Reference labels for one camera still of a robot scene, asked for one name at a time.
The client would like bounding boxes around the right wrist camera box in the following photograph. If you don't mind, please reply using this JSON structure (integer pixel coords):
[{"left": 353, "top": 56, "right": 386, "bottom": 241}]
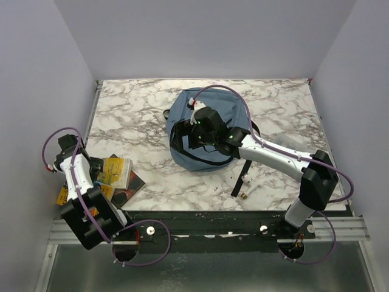
[{"left": 188, "top": 98, "right": 206, "bottom": 125}]

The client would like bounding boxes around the yellow illustrated book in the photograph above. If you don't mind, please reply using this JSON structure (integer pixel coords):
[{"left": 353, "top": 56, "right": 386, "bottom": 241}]
[{"left": 97, "top": 157, "right": 133, "bottom": 189}]

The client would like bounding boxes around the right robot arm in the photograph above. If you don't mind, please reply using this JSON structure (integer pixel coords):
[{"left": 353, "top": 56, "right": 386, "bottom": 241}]
[{"left": 170, "top": 106, "right": 339, "bottom": 238}]

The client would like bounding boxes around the dark red notebook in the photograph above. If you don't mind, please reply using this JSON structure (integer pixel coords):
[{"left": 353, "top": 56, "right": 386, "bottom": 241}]
[{"left": 111, "top": 171, "right": 145, "bottom": 209}]

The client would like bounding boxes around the yellow treehouse book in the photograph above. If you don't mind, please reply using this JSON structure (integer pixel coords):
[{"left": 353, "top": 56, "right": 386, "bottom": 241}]
[{"left": 55, "top": 181, "right": 115, "bottom": 214}]

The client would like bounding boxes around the clear plastic packet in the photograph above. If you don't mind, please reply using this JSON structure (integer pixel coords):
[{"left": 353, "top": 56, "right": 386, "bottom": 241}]
[{"left": 274, "top": 133, "right": 300, "bottom": 148}]

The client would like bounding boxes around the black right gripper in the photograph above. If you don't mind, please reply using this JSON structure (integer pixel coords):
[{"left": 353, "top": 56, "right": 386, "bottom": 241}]
[{"left": 170, "top": 120, "right": 216, "bottom": 152}]

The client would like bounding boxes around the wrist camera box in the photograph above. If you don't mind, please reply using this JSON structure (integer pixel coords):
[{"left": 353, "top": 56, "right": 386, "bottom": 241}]
[
  {"left": 45, "top": 163, "right": 58, "bottom": 173},
  {"left": 188, "top": 98, "right": 206, "bottom": 125}
]

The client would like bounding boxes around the blue student backpack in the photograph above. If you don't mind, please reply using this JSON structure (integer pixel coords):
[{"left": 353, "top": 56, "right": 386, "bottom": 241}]
[{"left": 163, "top": 85, "right": 260, "bottom": 172}]

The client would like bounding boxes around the aluminium frame rail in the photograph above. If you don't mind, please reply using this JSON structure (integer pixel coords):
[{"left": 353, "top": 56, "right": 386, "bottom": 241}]
[{"left": 310, "top": 217, "right": 370, "bottom": 242}]

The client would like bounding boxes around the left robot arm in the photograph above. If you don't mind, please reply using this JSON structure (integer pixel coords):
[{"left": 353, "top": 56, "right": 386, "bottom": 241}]
[{"left": 54, "top": 134, "right": 135, "bottom": 250}]

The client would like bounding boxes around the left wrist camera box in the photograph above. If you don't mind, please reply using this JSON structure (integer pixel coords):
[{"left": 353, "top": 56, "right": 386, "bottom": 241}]
[{"left": 45, "top": 163, "right": 58, "bottom": 173}]

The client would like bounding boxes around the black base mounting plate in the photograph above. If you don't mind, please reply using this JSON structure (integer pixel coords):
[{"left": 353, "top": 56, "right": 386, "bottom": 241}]
[{"left": 114, "top": 211, "right": 352, "bottom": 254}]

